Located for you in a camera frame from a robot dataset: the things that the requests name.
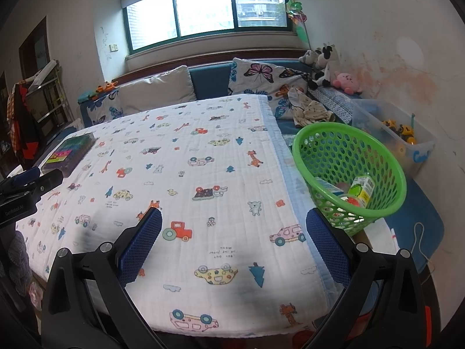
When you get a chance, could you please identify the green plastic basket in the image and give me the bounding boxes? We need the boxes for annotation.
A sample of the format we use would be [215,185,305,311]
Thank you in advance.
[291,123,407,237]

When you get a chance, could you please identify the black box with colourful label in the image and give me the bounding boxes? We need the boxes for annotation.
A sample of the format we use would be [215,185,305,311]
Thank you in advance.
[40,133,96,171]

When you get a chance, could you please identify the green framed window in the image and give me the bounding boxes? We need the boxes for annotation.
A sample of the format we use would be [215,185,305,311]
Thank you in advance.
[121,0,293,53]

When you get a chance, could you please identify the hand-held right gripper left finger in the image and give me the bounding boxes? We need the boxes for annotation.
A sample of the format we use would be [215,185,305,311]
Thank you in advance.
[41,208,163,349]

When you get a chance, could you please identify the butterfly print pillow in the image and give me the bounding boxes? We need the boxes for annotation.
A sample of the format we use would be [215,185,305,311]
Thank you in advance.
[228,57,313,97]
[85,89,124,126]
[271,83,304,120]

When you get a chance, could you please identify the white box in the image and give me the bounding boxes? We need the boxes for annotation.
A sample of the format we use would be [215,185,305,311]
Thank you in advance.
[367,218,400,255]

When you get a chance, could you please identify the blue floor mat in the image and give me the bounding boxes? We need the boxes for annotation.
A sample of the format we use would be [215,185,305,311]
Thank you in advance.
[363,178,444,280]

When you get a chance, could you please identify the patterned baby clothing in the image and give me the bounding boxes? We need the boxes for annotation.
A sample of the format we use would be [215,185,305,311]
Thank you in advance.
[289,87,337,128]

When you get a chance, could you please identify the colourful pinwheel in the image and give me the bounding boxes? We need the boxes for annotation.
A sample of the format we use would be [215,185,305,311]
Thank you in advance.
[286,0,312,49]

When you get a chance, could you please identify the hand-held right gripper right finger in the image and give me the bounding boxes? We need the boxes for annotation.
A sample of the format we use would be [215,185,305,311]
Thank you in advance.
[301,207,427,349]

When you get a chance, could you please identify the pink plush toy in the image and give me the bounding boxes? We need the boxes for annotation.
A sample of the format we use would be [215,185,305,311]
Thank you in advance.
[332,72,360,93]

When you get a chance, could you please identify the clear storage bin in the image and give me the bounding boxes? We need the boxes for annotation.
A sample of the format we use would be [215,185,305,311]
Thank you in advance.
[350,98,437,179]

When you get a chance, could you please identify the striped blue pad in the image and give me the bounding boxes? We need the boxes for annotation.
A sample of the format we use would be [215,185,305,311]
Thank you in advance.
[312,86,362,124]

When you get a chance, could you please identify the printed blanket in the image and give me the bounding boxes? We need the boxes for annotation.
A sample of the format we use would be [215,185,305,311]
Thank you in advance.
[16,95,351,337]

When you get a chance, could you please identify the metal drying rack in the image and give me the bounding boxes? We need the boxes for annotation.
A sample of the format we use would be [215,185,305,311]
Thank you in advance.
[22,60,73,131]

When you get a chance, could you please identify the person's left forearm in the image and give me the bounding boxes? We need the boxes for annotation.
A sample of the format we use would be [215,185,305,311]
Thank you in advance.
[0,231,33,297]

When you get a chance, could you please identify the white cord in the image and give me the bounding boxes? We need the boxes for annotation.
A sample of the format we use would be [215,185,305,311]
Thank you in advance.
[410,222,437,273]

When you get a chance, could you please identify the yellow green juice carton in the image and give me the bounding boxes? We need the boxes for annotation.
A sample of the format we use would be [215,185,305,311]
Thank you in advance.
[347,174,375,207]

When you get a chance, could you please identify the hanging clothes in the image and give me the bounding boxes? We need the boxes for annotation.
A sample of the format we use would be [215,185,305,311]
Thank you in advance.
[6,82,44,161]

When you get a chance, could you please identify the brown door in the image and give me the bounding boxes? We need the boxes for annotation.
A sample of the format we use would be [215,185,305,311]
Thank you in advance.
[18,16,49,88]

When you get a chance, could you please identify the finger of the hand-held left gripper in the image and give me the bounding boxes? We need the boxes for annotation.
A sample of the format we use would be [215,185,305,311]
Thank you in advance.
[0,166,41,191]
[7,170,64,200]

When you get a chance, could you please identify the white cushion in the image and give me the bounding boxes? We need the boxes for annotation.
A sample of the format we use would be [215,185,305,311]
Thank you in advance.
[118,65,197,113]

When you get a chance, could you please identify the grey plush toy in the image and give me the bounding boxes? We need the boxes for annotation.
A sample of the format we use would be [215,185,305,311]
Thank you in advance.
[298,49,322,64]

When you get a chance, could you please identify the cow plush toy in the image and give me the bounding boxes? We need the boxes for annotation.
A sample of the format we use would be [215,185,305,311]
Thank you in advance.
[309,42,340,88]

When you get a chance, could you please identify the pink plastic bag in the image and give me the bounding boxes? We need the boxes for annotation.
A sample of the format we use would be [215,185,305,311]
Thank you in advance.
[28,282,46,311]

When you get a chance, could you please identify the blue sofa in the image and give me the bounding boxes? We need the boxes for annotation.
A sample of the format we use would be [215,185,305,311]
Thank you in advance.
[78,60,320,139]

